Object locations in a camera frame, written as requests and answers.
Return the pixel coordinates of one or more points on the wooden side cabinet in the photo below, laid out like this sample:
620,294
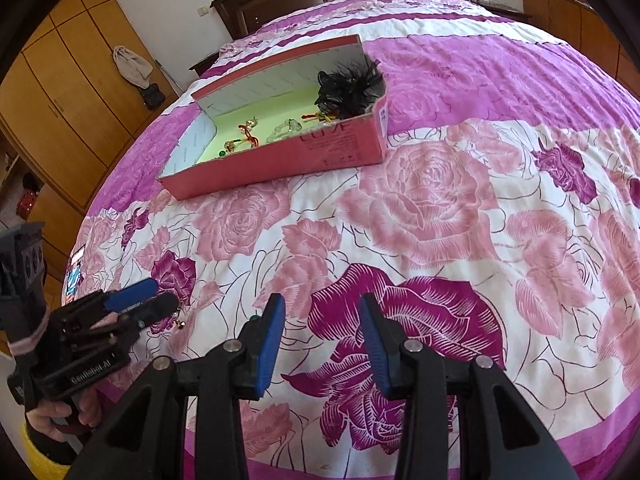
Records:
584,30

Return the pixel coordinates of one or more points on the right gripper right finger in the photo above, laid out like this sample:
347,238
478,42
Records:
500,435

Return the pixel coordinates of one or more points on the beige cloth bag hanging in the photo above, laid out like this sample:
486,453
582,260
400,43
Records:
132,67

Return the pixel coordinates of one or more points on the dark wooden nightstand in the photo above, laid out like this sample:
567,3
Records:
205,64

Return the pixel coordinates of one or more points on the small black bag hanging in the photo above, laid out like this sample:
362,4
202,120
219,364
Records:
152,96

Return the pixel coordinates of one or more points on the black feather hair accessory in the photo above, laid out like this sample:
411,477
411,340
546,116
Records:
351,90

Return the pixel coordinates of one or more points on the gold flower brooch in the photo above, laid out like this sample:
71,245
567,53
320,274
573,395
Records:
230,146

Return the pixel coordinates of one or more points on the orange wooden wardrobe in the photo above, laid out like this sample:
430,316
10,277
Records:
70,116

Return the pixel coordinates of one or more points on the pink cardboard shoe box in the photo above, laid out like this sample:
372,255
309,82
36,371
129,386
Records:
269,105

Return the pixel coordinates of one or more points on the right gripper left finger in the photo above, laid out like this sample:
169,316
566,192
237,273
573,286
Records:
145,435

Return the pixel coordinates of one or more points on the floral pink bedspread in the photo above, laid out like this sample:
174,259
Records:
503,220

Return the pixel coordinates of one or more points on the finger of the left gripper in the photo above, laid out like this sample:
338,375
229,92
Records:
122,300
153,310

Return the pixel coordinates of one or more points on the person's left hand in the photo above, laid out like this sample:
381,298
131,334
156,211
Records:
41,417

